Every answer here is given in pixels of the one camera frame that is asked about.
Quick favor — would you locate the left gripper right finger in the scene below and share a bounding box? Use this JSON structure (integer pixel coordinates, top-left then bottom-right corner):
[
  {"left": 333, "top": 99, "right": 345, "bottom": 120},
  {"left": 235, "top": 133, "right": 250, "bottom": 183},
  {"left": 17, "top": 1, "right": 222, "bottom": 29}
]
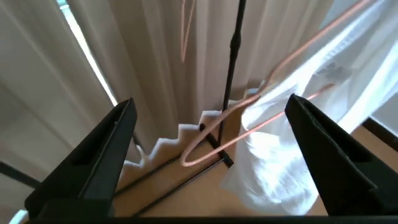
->
[{"left": 284, "top": 94, "right": 398, "bottom": 217}]

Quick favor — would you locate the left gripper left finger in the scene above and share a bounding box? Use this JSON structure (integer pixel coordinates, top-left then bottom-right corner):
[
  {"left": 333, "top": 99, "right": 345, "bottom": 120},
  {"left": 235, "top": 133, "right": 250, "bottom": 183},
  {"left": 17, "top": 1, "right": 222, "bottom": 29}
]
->
[{"left": 24, "top": 98, "right": 138, "bottom": 218}]

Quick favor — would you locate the white printed T-shirt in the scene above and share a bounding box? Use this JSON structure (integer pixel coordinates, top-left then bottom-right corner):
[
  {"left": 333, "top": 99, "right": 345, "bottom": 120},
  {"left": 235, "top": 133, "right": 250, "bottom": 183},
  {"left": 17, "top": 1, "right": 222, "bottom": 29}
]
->
[{"left": 219, "top": 0, "right": 398, "bottom": 216}]

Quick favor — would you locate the black clothes rack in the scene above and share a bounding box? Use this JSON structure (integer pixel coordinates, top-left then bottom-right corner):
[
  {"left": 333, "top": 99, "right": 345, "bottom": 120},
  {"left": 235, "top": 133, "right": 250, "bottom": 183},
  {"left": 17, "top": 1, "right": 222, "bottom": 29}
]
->
[{"left": 0, "top": 0, "right": 248, "bottom": 218}]

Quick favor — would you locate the beige curtain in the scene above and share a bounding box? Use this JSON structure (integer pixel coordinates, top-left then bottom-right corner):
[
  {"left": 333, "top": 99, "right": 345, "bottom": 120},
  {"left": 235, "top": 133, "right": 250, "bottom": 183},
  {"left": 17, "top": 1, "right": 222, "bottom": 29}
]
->
[{"left": 0, "top": 0, "right": 335, "bottom": 200}]

